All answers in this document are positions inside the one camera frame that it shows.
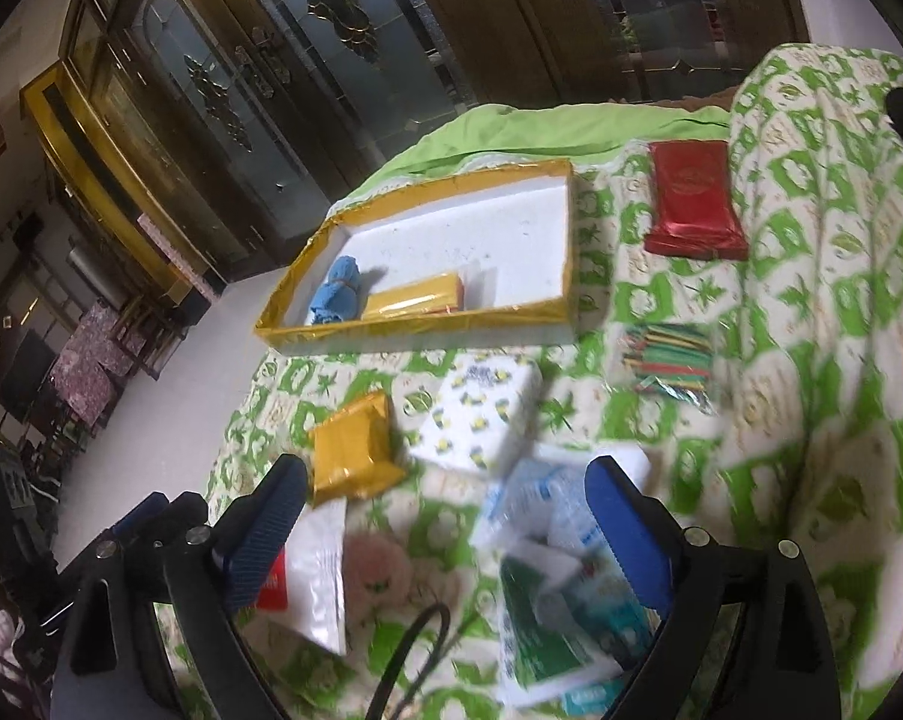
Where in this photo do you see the white red packet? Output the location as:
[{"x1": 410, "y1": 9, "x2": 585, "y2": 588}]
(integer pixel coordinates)
[{"x1": 254, "y1": 499, "x2": 347, "y2": 655}]

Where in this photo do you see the white desiccant packet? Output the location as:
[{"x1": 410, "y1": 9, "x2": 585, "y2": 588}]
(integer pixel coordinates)
[{"x1": 469, "y1": 442, "x2": 652, "y2": 557}]

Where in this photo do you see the green white snack packet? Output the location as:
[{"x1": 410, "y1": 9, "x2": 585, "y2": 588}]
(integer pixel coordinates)
[{"x1": 495, "y1": 538, "x2": 660, "y2": 710}]

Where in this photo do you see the gold foil packet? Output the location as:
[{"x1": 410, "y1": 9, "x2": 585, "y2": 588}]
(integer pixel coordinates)
[{"x1": 311, "y1": 390, "x2": 407, "y2": 505}]

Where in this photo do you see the teal tissue pack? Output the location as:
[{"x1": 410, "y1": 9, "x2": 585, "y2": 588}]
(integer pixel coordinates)
[{"x1": 560, "y1": 674, "x2": 627, "y2": 718}]

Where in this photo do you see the bee-print tissue pack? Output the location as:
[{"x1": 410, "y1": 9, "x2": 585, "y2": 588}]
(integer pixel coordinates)
[{"x1": 409, "y1": 351, "x2": 542, "y2": 478}]

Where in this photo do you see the pink fluffy ball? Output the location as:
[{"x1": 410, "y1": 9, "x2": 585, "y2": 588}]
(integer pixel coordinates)
[{"x1": 342, "y1": 533, "x2": 414, "y2": 626}]

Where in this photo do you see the bag of coloured sticks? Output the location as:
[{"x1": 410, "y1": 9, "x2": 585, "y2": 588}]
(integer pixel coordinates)
[{"x1": 616, "y1": 323, "x2": 716, "y2": 413}]

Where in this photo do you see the green patterned quilt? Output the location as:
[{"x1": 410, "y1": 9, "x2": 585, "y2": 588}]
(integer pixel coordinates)
[{"x1": 206, "y1": 44, "x2": 903, "y2": 718}]

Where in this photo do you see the blue rolled cloth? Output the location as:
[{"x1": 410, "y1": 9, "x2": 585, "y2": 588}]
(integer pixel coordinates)
[{"x1": 308, "y1": 255, "x2": 362, "y2": 325}]

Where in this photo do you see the gold bar packet in tray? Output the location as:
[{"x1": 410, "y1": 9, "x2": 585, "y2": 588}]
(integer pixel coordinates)
[{"x1": 362, "y1": 271, "x2": 464, "y2": 320}]

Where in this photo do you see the gold-edged white foam tray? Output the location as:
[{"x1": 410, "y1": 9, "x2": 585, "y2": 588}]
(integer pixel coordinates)
[{"x1": 254, "y1": 160, "x2": 577, "y2": 356}]

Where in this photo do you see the red foil packet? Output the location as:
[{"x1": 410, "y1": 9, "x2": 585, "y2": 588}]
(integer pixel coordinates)
[{"x1": 643, "y1": 140, "x2": 749, "y2": 262}]

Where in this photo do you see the ornate glass door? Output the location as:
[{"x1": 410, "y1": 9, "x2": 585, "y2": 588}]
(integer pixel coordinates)
[{"x1": 64, "y1": 0, "x2": 809, "y2": 286}]

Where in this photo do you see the plain green sheet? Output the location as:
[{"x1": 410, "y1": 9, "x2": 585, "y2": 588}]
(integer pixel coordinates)
[{"x1": 329, "y1": 103, "x2": 731, "y2": 215}]

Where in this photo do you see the black cable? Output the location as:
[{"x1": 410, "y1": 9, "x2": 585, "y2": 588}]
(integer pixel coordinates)
[{"x1": 361, "y1": 601, "x2": 453, "y2": 720}]

